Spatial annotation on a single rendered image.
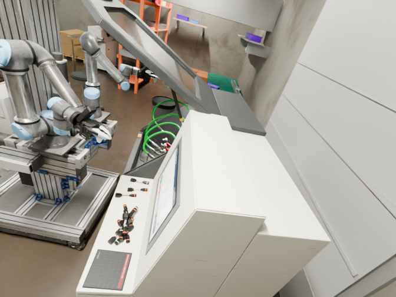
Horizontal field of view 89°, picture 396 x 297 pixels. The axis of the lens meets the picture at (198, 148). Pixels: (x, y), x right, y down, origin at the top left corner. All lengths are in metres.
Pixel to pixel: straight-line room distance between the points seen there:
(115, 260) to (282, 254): 0.73
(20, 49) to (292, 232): 1.43
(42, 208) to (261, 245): 2.04
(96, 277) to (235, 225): 0.67
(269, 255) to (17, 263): 2.03
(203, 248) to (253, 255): 0.19
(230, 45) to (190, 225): 7.28
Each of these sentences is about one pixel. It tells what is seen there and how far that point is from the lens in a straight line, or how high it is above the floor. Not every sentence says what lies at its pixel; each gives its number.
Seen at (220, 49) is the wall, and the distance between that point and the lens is 7.68.
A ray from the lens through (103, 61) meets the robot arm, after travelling 1.86.
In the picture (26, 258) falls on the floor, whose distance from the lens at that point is 2.40.
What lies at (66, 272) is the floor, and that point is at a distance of 2.24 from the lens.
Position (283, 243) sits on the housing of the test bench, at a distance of 0.80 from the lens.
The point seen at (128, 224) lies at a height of 1.00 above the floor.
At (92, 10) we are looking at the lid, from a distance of 1.17.
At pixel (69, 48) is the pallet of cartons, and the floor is 0.32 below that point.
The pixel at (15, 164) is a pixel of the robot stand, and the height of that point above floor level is 0.94.
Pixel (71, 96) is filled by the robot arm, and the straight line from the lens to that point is 1.35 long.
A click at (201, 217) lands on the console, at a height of 1.52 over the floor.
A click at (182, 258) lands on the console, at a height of 1.28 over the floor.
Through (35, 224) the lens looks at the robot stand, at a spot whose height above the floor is 0.23.
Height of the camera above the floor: 1.99
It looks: 32 degrees down
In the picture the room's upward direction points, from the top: 16 degrees clockwise
